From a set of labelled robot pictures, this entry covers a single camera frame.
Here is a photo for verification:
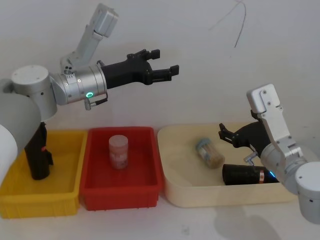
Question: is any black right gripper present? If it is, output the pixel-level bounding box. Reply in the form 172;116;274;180
218;119;273;154

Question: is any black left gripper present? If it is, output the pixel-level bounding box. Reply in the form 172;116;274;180
100;48;181;90

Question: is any clear jar of toothpicks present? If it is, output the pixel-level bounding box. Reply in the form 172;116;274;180
194;137;226;170

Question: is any black bottle with orange label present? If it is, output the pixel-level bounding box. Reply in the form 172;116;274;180
221;163;281;187

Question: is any cream plastic tray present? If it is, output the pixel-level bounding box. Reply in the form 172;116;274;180
156;121;300;208

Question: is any red plastic bin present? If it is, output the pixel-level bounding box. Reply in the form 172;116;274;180
79;126;166;212

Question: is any pink lidded jar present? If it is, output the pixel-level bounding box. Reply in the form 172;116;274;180
108;134;130;171

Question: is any yellow plastic bin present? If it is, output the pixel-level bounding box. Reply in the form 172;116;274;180
0;128;89;220

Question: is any black bottle with red mark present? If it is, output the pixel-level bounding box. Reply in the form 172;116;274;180
24;121;55;181

